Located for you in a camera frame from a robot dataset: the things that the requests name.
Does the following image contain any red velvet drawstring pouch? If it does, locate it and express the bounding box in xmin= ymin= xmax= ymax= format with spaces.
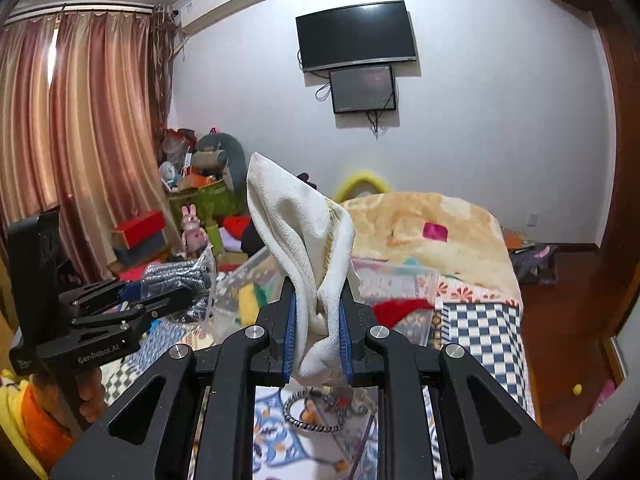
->
xmin=372 ymin=298 xmax=434 ymax=328

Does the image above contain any yellow green plush item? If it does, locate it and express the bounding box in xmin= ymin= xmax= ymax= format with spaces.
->
xmin=238 ymin=282 xmax=281 ymax=326

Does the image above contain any white cream towel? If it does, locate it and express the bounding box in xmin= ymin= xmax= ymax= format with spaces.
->
xmin=246 ymin=152 xmax=355 ymax=386

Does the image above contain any person's left hand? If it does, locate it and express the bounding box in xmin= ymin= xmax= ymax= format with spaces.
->
xmin=76 ymin=368 xmax=107 ymax=424

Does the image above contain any red box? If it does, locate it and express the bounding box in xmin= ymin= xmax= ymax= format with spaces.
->
xmin=112 ymin=210 xmax=166 ymax=249

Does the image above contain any orange jacket sleeve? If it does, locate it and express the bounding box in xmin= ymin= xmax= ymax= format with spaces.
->
xmin=22 ymin=386 xmax=76 ymax=472

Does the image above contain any patterned patchwork bed sheet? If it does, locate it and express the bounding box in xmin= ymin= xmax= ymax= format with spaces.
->
xmin=98 ymin=284 xmax=536 ymax=480

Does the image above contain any pink bunny toy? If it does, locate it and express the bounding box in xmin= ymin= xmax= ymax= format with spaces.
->
xmin=181 ymin=204 xmax=209 ymax=258

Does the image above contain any clear plastic storage bin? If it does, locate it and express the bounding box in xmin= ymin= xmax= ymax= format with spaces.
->
xmin=211 ymin=246 xmax=442 ymax=348

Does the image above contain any beige floral blanket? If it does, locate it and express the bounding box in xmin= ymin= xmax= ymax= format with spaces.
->
xmin=343 ymin=192 xmax=522 ymax=308

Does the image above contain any grey plush toy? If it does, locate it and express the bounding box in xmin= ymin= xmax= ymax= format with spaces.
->
xmin=191 ymin=131 xmax=247 ymax=198

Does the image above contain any pink striped curtain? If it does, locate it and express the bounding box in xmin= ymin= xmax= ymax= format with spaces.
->
xmin=1 ymin=8 xmax=175 ymax=282

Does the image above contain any yellow fuzzy item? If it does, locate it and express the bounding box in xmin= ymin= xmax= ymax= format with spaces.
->
xmin=333 ymin=170 xmax=392 ymax=203

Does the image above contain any black white braided cord loop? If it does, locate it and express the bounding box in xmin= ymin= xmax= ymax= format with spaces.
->
xmin=282 ymin=390 xmax=350 ymax=434

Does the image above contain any small black wall monitor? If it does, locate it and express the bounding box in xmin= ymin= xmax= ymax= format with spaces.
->
xmin=329 ymin=65 xmax=397 ymax=114

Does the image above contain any large black wall television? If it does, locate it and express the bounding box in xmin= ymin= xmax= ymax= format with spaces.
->
xmin=296 ymin=0 xmax=416 ymax=72

